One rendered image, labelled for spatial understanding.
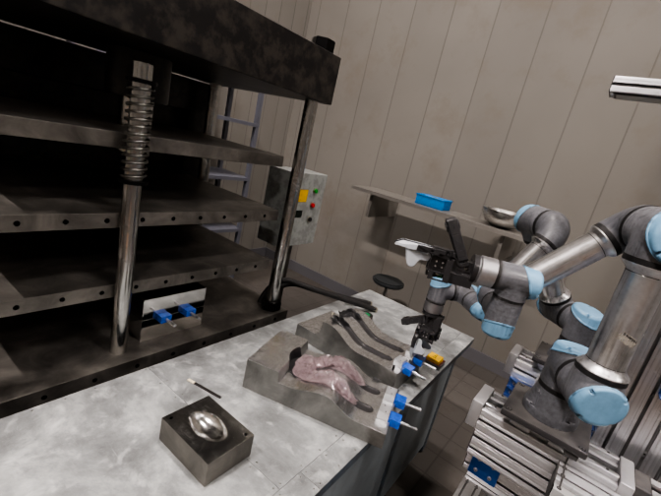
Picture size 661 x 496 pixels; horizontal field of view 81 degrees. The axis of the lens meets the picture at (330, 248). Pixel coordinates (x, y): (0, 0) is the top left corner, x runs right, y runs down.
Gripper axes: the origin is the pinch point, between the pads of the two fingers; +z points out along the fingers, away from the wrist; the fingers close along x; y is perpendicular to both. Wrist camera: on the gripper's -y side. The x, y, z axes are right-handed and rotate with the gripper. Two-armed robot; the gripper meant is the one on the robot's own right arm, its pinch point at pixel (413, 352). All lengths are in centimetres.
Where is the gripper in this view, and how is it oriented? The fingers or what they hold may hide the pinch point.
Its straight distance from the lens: 169.6
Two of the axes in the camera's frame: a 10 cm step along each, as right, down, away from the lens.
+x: 5.8, -0.9, 8.1
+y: 7.8, 3.3, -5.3
